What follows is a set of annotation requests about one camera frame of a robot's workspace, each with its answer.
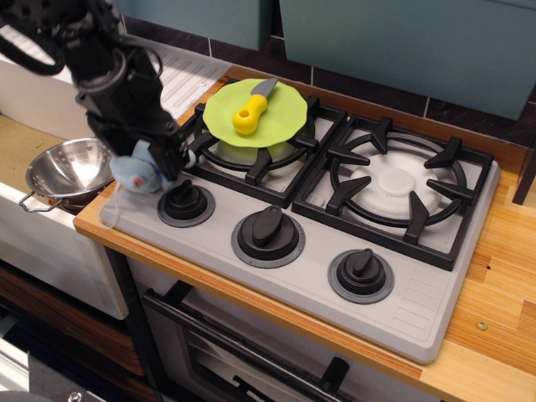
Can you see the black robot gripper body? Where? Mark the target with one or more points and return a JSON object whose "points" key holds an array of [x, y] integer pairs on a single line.
{"points": [[128, 94]]}

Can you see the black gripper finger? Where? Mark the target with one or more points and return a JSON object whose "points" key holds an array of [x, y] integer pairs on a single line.
{"points": [[171, 154], [121, 140]]}

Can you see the light blue plush mouse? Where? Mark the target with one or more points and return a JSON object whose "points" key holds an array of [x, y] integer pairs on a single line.
{"points": [[139, 172]]}

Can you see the yellow toy knife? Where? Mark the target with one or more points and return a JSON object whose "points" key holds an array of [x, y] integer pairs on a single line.
{"points": [[246, 118]]}

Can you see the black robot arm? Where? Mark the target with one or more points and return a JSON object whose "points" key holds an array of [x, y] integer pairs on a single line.
{"points": [[76, 35]]}

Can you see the black left stove knob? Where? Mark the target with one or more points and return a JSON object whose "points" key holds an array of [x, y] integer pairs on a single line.
{"points": [[186, 205]]}

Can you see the black stove knob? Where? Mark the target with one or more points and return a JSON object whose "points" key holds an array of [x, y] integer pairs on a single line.
{"points": [[186, 205], [361, 277], [268, 239]]}

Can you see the steel colander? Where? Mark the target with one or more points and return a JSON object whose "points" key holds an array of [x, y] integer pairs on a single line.
{"points": [[70, 174]]}

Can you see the white left burner cap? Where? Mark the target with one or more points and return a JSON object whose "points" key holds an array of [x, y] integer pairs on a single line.
{"points": [[248, 155]]}

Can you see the white burner cap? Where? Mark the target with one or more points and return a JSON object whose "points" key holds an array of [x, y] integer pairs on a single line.
{"points": [[394, 177], [248, 155]]}

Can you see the black left burner grate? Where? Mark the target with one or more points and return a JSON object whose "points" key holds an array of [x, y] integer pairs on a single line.
{"points": [[273, 182]]}

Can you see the black burner grate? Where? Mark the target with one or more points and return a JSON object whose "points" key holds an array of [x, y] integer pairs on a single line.
{"points": [[412, 194], [273, 182]]}

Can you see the green plastic plate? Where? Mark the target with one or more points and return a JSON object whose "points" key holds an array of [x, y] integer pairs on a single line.
{"points": [[285, 115]]}

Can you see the white sink unit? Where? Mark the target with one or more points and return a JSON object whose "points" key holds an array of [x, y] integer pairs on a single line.
{"points": [[38, 112]]}

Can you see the black middle stove knob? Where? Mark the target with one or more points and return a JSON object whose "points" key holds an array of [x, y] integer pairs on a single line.
{"points": [[268, 239]]}

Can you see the teal box left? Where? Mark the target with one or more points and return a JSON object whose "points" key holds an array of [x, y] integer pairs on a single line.
{"points": [[242, 23]]}

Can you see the teal box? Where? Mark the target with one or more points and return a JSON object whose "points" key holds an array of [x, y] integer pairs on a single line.
{"points": [[242, 23], [476, 54]]}

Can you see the toy oven door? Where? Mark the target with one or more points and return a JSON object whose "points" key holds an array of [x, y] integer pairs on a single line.
{"points": [[242, 370]]}

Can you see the grey toy stove top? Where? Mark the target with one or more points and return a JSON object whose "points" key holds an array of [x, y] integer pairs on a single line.
{"points": [[412, 320]]}

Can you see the black right stove knob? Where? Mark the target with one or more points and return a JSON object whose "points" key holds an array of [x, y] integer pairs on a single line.
{"points": [[361, 277]]}

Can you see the white right burner cap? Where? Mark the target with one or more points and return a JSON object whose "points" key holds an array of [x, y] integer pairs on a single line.
{"points": [[394, 177]]}

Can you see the black right burner grate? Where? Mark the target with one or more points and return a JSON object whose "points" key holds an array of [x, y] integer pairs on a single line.
{"points": [[412, 194]]}

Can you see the teal box right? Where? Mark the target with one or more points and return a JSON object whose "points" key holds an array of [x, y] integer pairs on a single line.
{"points": [[476, 54]]}

